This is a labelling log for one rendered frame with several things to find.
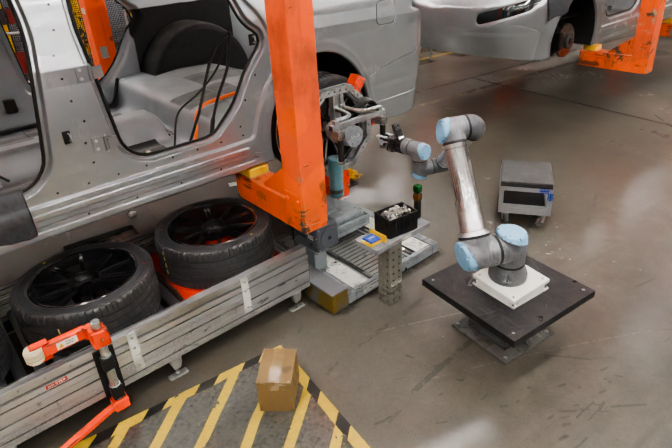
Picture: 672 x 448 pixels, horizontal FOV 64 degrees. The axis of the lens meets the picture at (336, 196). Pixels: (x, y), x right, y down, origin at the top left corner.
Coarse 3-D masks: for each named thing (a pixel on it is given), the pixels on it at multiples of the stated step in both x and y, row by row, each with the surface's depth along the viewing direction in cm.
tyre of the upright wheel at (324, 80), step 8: (320, 72) 332; (320, 80) 320; (328, 80) 324; (336, 80) 328; (344, 80) 332; (320, 88) 322; (272, 120) 326; (272, 128) 327; (272, 136) 329; (272, 144) 334; (280, 160) 342
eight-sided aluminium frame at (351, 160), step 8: (328, 88) 320; (336, 88) 319; (344, 88) 323; (352, 88) 327; (320, 96) 312; (328, 96) 317; (352, 96) 335; (360, 96) 334; (320, 104) 314; (368, 104) 340; (368, 112) 343; (368, 120) 345; (368, 128) 347; (368, 136) 349; (360, 144) 349; (352, 152) 350; (360, 152) 349; (352, 160) 347; (344, 168) 344; (328, 176) 337
